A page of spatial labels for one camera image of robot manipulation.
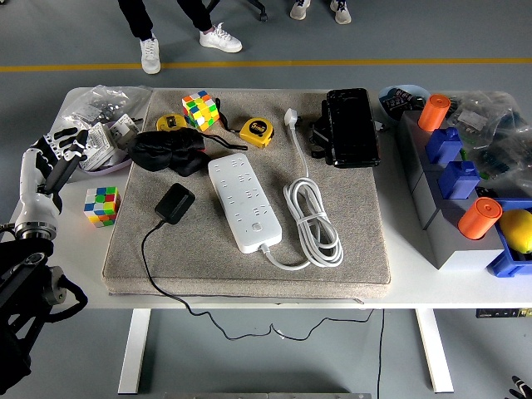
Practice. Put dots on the black office chair base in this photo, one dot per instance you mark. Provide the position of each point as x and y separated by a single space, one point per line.
262 16

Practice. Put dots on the small colourful puzzle cube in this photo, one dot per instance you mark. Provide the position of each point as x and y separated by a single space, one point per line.
101 208

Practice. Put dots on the black printed packet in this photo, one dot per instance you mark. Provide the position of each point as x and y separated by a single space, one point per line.
399 101

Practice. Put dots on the grey block holder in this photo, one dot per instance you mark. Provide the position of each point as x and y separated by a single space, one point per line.
453 249

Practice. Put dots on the glossy black box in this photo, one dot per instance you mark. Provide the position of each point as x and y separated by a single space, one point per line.
353 129

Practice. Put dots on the large colourful puzzle cube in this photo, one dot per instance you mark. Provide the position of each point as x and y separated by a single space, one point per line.
200 110

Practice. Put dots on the blue plastic bin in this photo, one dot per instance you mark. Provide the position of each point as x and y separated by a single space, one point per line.
505 266

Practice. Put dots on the small white wall socket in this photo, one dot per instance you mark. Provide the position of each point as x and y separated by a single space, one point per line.
124 129

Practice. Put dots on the large white wall socket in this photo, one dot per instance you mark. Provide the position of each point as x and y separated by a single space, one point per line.
99 145

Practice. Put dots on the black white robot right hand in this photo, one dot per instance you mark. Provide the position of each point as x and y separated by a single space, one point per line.
523 388

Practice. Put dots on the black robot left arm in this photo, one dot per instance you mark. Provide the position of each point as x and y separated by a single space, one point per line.
21 282

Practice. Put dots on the yellow lemon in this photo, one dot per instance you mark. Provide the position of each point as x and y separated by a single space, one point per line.
517 230

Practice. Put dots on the grey-brown mat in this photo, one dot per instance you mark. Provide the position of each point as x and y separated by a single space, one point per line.
353 232

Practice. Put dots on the person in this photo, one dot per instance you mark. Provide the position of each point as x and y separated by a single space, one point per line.
299 10
149 54

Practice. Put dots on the black table control panel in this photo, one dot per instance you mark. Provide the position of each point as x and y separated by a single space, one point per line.
498 313

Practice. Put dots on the light blue bowl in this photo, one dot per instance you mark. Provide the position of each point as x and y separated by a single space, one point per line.
411 87

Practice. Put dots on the white power strip board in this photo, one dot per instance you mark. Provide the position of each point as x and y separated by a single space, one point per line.
245 199

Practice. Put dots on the clear bag of small parts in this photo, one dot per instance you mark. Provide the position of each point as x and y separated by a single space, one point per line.
104 99

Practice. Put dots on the grey metal bar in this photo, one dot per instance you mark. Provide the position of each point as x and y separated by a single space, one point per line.
266 396

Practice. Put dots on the yellow tape measure red label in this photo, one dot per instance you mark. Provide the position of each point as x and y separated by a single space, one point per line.
255 132

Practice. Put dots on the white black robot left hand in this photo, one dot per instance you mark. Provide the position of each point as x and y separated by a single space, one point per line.
31 187

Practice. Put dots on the white table leg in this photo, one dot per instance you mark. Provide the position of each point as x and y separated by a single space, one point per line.
434 353
133 353

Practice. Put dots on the clear bag of dark parts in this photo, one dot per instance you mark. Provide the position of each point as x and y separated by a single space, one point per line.
507 141

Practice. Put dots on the black plug adapter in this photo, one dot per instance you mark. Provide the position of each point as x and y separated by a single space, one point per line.
174 203

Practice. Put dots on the yellow tape measure black centre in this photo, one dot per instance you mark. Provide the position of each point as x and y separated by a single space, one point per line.
170 122

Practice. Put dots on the orange cylinder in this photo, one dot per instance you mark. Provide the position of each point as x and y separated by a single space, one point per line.
434 112
480 218

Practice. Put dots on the blue plastic block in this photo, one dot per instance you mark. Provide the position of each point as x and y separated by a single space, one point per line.
459 180
444 145

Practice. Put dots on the pale purple tray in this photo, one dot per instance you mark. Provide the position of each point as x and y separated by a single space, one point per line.
112 168

